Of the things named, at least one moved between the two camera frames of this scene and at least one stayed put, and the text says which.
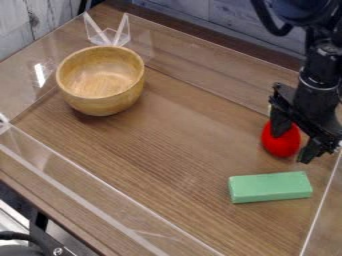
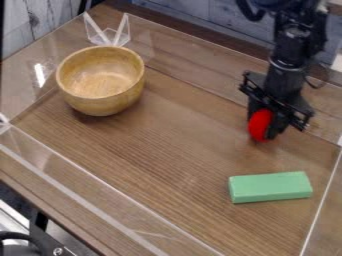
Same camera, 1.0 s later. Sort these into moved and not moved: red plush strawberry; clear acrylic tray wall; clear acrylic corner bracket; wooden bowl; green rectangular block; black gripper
Moved: black gripper; red plush strawberry
Not moved: wooden bowl; clear acrylic tray wall; clear acrylic corner bracket; green rectangular block
